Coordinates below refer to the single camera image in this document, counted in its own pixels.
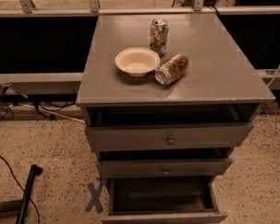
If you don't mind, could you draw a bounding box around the grey bottom drawer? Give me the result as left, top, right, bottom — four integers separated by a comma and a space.
102, 176, 227, 224

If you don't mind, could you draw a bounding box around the grey drawer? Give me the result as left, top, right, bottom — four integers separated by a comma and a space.
86, 105, 254, 152
102, 176, 227, 224
96, 147, 231, 178

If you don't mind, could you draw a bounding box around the grey top drawer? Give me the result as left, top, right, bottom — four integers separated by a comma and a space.
86, 105, 254, 152

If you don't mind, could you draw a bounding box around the grey drawer cabinet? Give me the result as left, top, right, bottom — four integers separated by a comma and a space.
76, 13, 276, 185

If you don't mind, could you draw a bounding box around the grey middle drawer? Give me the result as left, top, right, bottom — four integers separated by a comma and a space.
96, 147, 231, 178

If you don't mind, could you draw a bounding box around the white paper bowl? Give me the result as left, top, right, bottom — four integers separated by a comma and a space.
115, 48, 161, 77

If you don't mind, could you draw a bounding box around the lying orange drink can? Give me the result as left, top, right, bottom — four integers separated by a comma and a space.
155, 53, 189, 85

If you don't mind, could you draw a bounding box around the upright drink can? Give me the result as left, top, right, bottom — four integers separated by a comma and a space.
149, 19, 169, 56

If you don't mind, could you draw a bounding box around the blue tape cross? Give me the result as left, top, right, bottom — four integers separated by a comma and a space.
85, 178, 105, 214

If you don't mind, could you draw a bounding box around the black metal stand leg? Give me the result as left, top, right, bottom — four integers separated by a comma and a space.
0, 164, 43, 224

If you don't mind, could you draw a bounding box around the cable bundle under rail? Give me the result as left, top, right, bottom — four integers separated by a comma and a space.
0, 83, 86, 125

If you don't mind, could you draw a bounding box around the grey metal railing frame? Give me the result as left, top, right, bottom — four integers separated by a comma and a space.
0, 0, 280, 97

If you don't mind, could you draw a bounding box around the black floor cable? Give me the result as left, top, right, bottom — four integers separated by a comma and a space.
0, 147, 41, 224

